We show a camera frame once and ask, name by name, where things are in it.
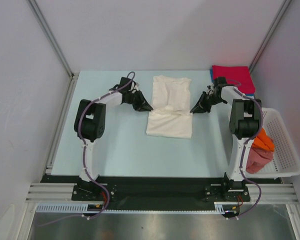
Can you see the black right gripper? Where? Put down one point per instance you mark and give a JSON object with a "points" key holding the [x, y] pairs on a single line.
{"points": [[201, 106]]}

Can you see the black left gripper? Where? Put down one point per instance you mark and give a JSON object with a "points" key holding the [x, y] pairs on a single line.
{"points": [[142, 105]]}

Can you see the white t shirt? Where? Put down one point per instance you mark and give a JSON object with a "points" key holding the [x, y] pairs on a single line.
{"points": [[171, 102]]}

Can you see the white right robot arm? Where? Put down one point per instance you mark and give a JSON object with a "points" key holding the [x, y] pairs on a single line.
{"points": [[245, 123]]}

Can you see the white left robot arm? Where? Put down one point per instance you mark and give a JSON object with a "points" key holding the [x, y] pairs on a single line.
{"points": [[90, 123]]}

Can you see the folded red t shirt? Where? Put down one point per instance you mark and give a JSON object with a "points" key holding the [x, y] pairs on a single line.
{"points": [[235, 75]]}

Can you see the orange t shirt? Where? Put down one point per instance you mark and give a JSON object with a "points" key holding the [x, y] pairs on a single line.
{"points": [[263, 141]]}

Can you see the pink t shirt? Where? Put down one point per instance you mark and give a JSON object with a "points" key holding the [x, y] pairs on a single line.
{"points": [[257, 159]]}

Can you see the white plastic basket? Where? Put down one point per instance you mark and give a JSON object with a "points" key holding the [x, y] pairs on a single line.
{"points": [[285, 162]]}

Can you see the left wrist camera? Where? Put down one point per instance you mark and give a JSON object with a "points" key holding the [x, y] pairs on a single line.
{"points": [[125, 85]]}

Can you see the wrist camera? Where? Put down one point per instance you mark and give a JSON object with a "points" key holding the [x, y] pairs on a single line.
{"points": [[125, 85], [217, 84]]}

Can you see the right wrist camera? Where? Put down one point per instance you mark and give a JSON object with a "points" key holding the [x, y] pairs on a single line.
{"points": [[217, 84]]}

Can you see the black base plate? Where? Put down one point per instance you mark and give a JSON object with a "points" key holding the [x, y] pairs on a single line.
{"points": [[167, 193]]}

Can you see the white slotted cable duct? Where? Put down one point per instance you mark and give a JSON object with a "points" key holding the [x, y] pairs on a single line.
{"points": [[94, 208]]}

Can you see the aluminium frame post left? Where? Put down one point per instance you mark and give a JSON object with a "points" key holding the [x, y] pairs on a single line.
{"points": [[47, 31]]}

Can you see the aluminium frame post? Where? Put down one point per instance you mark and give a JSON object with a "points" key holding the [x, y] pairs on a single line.
{"points": [[47, 31], [282, 11]]}

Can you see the aluminium frame post right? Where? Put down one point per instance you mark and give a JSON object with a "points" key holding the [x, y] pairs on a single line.
{"points": [[282, 11]]}

